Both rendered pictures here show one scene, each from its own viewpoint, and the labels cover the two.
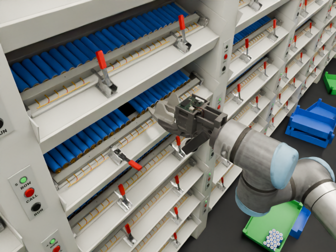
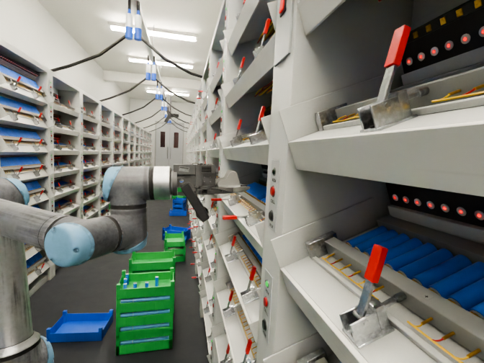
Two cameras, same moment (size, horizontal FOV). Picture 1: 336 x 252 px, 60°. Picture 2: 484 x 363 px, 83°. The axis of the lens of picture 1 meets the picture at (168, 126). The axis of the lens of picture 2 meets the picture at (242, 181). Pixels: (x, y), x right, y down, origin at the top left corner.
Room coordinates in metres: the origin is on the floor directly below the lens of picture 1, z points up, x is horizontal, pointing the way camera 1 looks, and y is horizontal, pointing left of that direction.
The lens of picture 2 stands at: (1.13, -0.59, 1.12)
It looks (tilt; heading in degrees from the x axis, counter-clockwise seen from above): 5 degrees down; 129
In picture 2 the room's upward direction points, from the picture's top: 3 degrees clockwise
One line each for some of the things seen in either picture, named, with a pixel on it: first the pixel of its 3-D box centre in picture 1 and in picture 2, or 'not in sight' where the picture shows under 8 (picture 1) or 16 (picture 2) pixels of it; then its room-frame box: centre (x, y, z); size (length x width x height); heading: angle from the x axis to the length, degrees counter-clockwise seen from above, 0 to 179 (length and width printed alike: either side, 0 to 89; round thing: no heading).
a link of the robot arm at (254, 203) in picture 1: (260, 188); (126, 227); (0.45, -0.23, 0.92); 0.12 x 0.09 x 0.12; 108
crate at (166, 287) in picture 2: not in sight; (147, 281); (-0.24, 0.28, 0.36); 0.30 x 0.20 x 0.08; 54
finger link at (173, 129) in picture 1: (174, 124); not in sight; (0.57, -0.02, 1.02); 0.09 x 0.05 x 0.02; 59
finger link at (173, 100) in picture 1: (172, 101); (233, 181); (0.64, -0.01, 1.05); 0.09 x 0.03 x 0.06; 43
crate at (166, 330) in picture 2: not in sight; (146, 320); (-0.24, 0.28, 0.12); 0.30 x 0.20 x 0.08; 54
